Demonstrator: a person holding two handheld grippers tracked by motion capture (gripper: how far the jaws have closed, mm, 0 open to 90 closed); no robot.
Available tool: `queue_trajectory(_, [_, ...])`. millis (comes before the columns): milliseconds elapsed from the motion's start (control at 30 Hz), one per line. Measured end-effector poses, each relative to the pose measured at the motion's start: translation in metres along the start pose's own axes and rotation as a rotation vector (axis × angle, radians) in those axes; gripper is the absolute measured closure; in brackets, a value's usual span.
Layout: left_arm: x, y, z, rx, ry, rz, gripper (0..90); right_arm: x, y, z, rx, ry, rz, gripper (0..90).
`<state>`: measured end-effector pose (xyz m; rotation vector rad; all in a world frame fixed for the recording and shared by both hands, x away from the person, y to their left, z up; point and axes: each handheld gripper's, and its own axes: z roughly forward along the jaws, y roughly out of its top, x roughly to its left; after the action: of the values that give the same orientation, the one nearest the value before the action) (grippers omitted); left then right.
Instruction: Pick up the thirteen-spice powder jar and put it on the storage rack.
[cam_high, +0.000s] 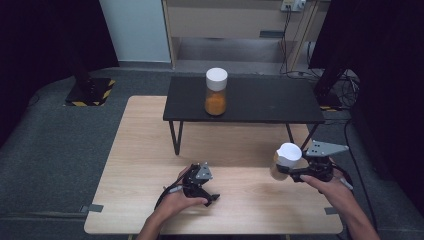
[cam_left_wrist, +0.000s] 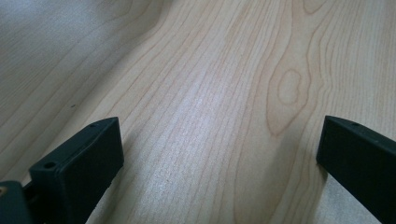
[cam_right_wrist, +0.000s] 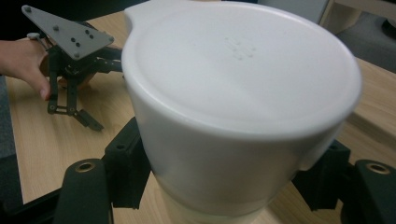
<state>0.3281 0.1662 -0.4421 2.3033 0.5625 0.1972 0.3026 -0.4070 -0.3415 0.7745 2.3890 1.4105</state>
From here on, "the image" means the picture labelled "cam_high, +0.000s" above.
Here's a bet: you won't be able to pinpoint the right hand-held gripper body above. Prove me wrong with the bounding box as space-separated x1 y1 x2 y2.
304 139 350 183

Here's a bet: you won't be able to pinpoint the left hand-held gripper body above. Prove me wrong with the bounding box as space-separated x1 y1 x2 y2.
182 162 214 198

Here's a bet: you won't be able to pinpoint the powder jar with spout lid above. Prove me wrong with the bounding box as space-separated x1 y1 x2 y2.
269 142 304 182

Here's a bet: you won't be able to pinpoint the black metal shelf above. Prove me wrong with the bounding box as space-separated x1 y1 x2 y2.
162 76 326 157

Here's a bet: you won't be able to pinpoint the orange powder jar lid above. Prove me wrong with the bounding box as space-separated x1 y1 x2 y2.
204 67 229 117

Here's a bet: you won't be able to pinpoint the person's right hand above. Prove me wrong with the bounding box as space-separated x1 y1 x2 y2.
299 158 356 210

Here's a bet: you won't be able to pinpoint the person's left hand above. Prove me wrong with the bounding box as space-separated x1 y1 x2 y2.
154 166 209 220

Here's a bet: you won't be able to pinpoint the black curtain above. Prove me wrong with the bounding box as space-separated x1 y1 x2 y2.
309 0 424 216
0 0 120 149

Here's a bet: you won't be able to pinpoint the striped black stand base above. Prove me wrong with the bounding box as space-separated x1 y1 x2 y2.
63 49 117 108

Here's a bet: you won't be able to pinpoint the wooden cabinet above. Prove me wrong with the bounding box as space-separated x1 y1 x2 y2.
161 0 322 72

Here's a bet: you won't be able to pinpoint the white panel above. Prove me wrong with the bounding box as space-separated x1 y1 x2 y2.
98 0 172 64

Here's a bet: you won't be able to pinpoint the white power outlet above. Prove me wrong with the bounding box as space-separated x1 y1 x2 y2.
280 0 307 13

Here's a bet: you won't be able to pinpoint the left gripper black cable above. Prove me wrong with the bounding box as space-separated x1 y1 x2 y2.
153 171 194 211

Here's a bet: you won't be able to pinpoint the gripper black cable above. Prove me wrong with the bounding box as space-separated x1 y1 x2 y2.
333 119 379 234
153 171 194 211

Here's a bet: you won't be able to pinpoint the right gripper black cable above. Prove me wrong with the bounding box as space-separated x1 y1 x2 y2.
333 119 379 234

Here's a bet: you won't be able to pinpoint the black stand with cables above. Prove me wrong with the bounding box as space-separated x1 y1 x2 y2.
313 64 349 112

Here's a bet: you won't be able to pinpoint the black outlet cables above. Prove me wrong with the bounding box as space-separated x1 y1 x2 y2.
278 6 313 78

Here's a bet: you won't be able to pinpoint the grey cabinet handle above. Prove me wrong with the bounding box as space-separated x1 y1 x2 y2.
259 30 285 39

